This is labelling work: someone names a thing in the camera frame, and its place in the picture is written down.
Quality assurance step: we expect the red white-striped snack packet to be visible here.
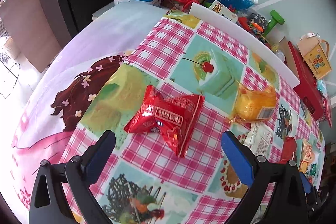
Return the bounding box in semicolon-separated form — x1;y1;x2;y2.
279;136;297;164

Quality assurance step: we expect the white printed snack packet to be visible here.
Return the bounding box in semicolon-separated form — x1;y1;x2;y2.
243;122;272;157

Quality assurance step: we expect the orange cake snack packet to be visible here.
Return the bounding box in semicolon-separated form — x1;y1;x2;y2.
228;82;277;124

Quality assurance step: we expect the red triangular snack packet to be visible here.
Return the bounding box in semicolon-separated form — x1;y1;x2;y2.
123;85;205;158

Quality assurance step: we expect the green white small packet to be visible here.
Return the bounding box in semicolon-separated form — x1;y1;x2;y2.
309;163;317;176

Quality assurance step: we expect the beige orange chips packet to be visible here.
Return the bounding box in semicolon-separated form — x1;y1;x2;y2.
299;139;315;173

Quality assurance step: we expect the teal rimmed white tray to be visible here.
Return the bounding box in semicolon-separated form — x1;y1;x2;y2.
295;139;324;189

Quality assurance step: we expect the red patterned box lid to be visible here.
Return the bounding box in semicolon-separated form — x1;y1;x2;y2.
319;97;333;128

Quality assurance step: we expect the large red gift box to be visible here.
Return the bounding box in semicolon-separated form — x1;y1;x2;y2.
286;41;323;121

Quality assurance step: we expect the light blue wipes pack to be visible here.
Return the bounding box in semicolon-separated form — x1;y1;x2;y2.
317;79;328;98

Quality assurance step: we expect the pink checked tablecloth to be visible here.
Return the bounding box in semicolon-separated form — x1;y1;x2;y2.
59;9;326;224

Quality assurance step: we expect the colourful toy pile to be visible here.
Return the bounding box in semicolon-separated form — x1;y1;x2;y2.
229;6;269;45

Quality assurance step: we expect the green dumbbell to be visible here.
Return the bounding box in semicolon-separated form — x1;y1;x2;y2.
264;10;285;36

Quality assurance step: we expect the blue water bottle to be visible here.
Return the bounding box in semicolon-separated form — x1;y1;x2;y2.
207;0;259;10

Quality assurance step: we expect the white card box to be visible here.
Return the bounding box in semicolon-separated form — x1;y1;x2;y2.
209;0;238;23

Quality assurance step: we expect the yellow gift box with handle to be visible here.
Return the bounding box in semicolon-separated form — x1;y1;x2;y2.
297;32;332;80

